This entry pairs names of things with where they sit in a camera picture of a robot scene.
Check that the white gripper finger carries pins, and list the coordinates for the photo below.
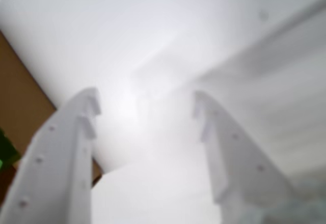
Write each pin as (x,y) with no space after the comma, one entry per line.
(237,173)
(58,157)

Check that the green cube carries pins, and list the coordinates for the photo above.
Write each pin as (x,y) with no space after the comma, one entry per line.
(7,152)

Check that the brown cardboard box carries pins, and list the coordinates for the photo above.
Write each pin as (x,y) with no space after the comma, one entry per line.
(20,94)

